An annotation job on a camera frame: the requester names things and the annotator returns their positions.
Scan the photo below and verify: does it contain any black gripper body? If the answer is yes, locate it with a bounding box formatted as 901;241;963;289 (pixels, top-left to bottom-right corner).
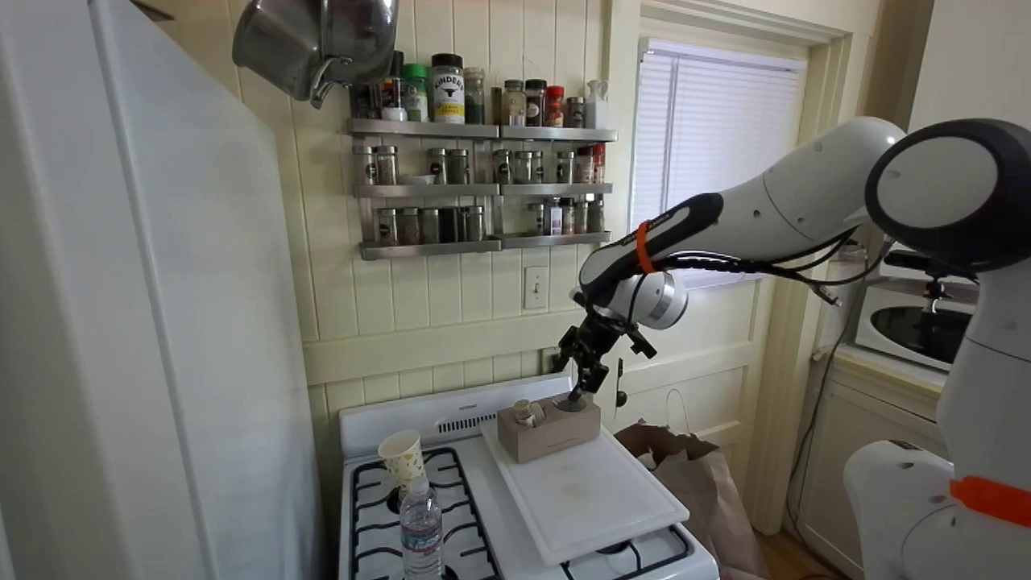
550;313;660;377

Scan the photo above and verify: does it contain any clear plastic water bottle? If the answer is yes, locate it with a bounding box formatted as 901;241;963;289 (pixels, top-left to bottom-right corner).
397;478;448;580

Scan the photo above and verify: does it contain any large jar black lid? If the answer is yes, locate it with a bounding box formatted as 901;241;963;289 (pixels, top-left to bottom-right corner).
425;51;471;128

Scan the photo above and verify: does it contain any green lid spice jar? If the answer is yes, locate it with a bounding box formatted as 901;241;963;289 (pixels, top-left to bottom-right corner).
401;61;432;124

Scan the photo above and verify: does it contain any brown cardboard holder box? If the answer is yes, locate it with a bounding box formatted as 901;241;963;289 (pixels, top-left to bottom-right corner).
493;393;606;466

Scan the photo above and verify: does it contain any white cutting board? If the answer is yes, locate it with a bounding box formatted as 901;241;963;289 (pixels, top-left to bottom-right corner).
476;415;692;569

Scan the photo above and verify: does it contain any white gas stove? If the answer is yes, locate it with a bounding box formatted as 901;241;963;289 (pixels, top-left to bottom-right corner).
335;372;721;580

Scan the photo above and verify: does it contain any brown paper bag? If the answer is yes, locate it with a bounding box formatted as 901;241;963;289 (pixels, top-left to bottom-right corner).
614;418;767;580

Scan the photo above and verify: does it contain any small black stove grate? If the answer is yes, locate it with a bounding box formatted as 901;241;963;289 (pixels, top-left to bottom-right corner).
562;521;696;580

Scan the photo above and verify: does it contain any dotted paper cup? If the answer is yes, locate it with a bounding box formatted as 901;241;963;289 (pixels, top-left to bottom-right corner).
373;429;428;495

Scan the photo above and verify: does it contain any large black stove grate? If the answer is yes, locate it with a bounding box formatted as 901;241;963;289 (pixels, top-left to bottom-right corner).
347;444;502;580

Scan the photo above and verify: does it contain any white window blind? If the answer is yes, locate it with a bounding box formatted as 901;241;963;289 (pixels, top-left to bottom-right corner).
629;43;810;288

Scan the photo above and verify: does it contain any red spice jar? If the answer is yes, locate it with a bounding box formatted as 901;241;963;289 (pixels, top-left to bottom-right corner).
545;85;571;133

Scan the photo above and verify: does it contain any metal spice rack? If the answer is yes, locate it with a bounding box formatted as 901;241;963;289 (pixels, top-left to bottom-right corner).
346;116;620;265

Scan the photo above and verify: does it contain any tall brown spice jar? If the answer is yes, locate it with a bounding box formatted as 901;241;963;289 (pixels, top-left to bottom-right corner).
464;65;493;128

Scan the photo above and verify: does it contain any cream cabinet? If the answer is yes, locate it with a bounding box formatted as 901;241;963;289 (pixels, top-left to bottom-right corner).
792;350;962;580

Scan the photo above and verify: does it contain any dark jar white label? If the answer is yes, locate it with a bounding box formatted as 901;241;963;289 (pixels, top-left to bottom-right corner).
378;73;410;124

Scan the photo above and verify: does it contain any white sink basin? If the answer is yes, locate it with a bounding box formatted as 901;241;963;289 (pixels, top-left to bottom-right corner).
852;250;982;377

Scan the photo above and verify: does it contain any dark spice jar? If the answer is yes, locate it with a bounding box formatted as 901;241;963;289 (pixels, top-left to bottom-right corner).
347;77;384;122

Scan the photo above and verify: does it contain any steel pot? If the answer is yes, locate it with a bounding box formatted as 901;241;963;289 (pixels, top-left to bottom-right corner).
318;0;404;91

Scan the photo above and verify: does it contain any white refrigerator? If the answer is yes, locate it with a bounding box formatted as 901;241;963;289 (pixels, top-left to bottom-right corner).
0;0;327;580

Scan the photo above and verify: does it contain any cream light switch plate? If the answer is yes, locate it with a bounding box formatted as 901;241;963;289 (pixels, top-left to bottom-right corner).
523;265;550;313

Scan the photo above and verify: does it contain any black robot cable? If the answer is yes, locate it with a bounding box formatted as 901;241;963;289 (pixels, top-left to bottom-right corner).
642;229;895;310

